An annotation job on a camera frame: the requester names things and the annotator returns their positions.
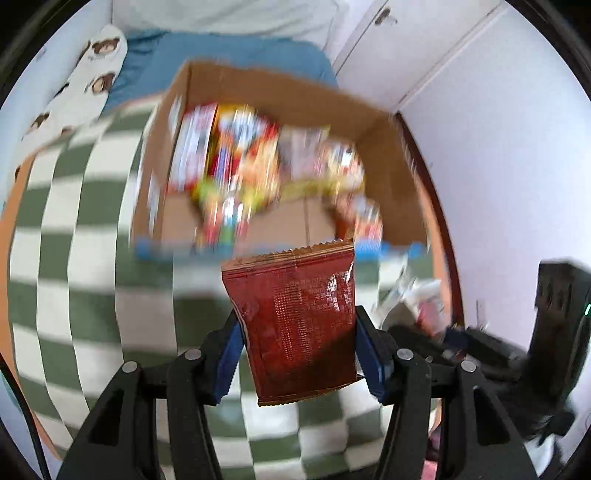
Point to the small orange white packet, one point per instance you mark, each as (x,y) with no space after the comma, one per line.
(362,221)

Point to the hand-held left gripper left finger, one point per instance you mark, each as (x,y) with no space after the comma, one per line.
(228,364)

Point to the white bear print pillow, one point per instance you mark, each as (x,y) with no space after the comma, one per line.
(78,92)

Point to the colourful candy bag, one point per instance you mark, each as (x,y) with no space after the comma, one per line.
(224,217)

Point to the blue bed sheet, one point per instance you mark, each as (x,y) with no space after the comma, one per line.
(240,50)

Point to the cardboard box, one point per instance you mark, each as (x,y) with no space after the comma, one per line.
(295,226)

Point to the white wafer packet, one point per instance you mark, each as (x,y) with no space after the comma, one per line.
(344,164)

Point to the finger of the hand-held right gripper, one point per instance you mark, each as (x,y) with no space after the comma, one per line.
(480,344)
(415,339)

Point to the grey pillow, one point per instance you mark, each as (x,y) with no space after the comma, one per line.
(231,18)

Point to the yellow instant noodle packet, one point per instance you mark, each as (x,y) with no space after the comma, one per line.
(251,157)

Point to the long white red packet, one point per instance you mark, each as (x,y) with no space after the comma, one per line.
(194,147)

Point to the translucent white snack packet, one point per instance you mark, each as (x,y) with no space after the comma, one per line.
(302,152)

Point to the dark red snack packet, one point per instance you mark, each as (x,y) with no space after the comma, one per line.
(295,323)

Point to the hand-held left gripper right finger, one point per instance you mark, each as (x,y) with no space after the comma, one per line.
(371,360)

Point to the white door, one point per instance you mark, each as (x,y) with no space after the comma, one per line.
(406,50)

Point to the green white checkered mat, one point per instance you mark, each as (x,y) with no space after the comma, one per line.
(69,277)

